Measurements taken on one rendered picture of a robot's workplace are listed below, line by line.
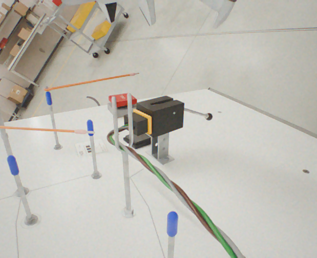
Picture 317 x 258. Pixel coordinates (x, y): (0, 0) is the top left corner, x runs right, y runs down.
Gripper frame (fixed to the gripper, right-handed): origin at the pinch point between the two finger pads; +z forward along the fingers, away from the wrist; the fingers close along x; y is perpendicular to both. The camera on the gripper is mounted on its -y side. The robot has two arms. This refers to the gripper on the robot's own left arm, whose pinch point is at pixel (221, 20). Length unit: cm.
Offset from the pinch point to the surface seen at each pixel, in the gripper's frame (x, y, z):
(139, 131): 15.4, 7.2, 12.1
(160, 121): 13.2, 4.9, 11.2
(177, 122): 11.2, 2.4, 12.2
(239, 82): -129, -48, 71
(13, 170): 26.5, 17.7, 11.2
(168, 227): 30.7, 2.8, 5.9
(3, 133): 22.5, 21.4, 11.2
